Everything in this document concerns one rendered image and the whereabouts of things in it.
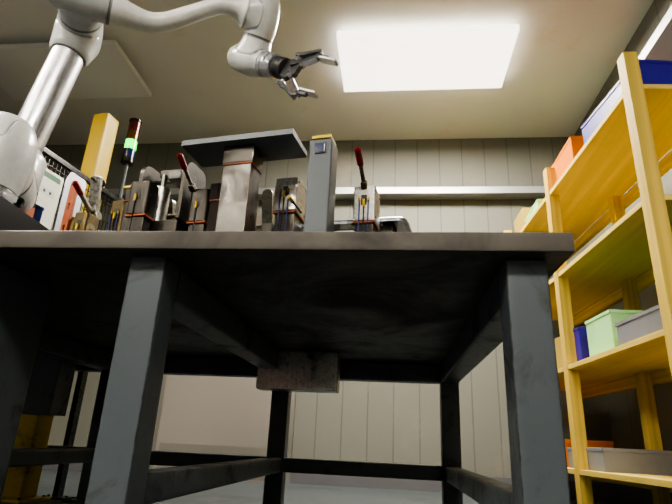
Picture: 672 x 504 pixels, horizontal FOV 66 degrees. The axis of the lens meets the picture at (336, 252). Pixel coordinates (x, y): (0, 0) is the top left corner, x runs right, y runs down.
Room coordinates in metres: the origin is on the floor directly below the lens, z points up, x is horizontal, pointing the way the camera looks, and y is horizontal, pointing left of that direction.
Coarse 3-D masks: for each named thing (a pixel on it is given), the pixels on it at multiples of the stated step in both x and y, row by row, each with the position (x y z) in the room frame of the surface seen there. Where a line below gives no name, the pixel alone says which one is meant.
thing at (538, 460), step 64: (128, 320) 1.04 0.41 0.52; (192, 320) 1.31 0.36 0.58; (512, 320) 0.96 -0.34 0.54; (64, 384) 2.36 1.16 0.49; (128, 384) 1.04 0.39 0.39; (256, 384) 2.21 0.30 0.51; (320, 384) 2.18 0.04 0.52; (448, 384) 2.39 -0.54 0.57; (512, 384) 0.97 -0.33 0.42; (64, 448) 2.32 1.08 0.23; (128, 448) 1.04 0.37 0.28; (448, 448) 2.39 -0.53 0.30; (512, 448) 1.00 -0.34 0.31
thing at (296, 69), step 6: (276, 60) 1.43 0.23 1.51; (282, 60) 1.43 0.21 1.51; (288, 60) 1.45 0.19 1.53; (294, 60) 1.44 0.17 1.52; (276, 66) 1.44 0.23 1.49; (282, 66) 1.44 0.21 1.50; (288, 66) 1.44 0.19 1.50; (294, 66) 1.44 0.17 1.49; (276, 72) 1.45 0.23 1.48; (282, 72) 1.45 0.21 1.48; (294, 72) 1.43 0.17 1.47; (276, 78) 1.49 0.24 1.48; (282, 78) 1.45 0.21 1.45; (288, 78) 1.46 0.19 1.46
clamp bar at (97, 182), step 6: (96, 180) 1.77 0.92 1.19; (102, 180) 1.78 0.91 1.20; (90, 186) 1.78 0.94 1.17; (96, 186) 1.77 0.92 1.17; (102, 186) 1.81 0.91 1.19; (90, 192) 1.78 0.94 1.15; (96, 192) 1.77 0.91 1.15; (90, 198) 1.78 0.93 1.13; (96, 198) 1.78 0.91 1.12; (90, 204) 1.79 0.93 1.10; (96, 204) 1.78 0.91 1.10; (96, 210) 1.79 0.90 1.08
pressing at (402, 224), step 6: (336, 222) 1.59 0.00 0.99; (342, 222) 1.59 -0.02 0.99; (348, 222) 1.58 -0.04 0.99; (384, 222) 1.58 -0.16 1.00; (390, 222) 1.58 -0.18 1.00; (396, 222) 1.58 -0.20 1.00; (402, 222) 1.58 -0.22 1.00; (408, 222) 1.56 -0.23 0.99; (258, 228) 1.67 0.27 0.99; (336, 228) 1.66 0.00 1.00; (342, 228) 1.65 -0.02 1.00; (348, 228) 1.65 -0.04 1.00; (354, 228) 1.65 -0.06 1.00; (396, 228) 1.63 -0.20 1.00; (402, 228) 1.63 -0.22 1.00; (408, 228) 1.62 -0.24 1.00
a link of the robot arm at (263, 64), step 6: (264, 54) 1.44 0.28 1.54; (270, 54) 1.44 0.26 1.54; (276, 54) 1.44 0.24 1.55; (258, 60) 1.45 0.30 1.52; (264, 60) 1.44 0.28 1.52; (270, 60) 1.44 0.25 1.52; (258, 66) 1.46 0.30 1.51; (264, 66) 1.45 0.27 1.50; (270, 66) 1.45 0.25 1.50; (258, 72) 1.48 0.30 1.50; (264, 72) 1.47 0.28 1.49; (270, 72) 1.47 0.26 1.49; (270, 78) 1.49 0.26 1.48
